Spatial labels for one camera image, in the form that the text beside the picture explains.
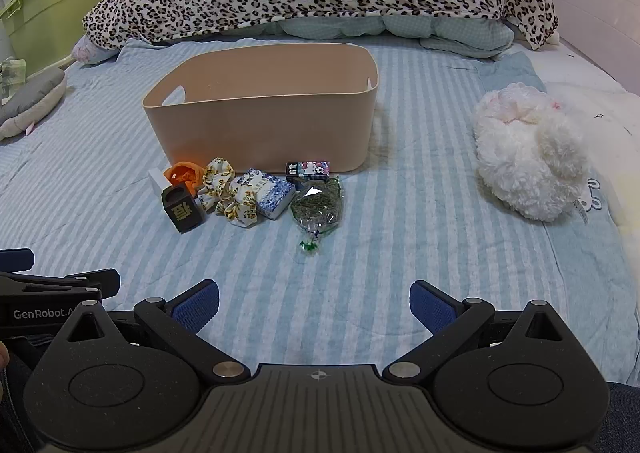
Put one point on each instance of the clear bag of green leaves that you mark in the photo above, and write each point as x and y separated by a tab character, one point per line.
317	208

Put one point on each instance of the striped light blue blanket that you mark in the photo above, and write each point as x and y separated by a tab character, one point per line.
400	243

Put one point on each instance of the pink floral pillow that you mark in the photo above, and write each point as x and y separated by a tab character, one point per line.
89	53

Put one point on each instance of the clear plastic packet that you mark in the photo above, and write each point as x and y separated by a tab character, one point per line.
12	78

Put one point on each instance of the beige plastic storage basket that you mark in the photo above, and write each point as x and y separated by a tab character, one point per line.
260	128

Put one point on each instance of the person's right leg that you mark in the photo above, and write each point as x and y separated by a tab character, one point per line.
622	420

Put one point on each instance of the grey plush pillow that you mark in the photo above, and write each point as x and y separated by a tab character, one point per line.
30	95

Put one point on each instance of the black block with gold character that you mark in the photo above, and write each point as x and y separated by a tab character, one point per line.
182	213

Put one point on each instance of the orange wrapped item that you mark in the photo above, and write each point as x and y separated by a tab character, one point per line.
182	175

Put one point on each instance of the blue white tissue packet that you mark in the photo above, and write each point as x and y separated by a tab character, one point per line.
270	193

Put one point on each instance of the white fluffy plush toy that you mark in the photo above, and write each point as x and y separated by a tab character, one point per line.
525	168

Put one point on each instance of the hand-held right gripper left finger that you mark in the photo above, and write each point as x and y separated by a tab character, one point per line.
197	309

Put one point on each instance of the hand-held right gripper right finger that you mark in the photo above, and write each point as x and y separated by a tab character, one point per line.
431	310

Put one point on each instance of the floral fabric scrunchie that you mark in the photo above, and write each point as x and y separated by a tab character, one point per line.
220	183

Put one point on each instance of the green plastic storage box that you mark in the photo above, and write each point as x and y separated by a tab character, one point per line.
50	8

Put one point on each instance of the light blue checked duvet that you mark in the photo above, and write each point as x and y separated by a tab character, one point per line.
450	33

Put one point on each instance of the small cartoon print box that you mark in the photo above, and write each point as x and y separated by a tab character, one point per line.
307	169

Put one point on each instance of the small white box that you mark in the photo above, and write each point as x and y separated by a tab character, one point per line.
156	180

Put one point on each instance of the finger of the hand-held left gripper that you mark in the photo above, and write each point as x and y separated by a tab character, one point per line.
15	260
60	283

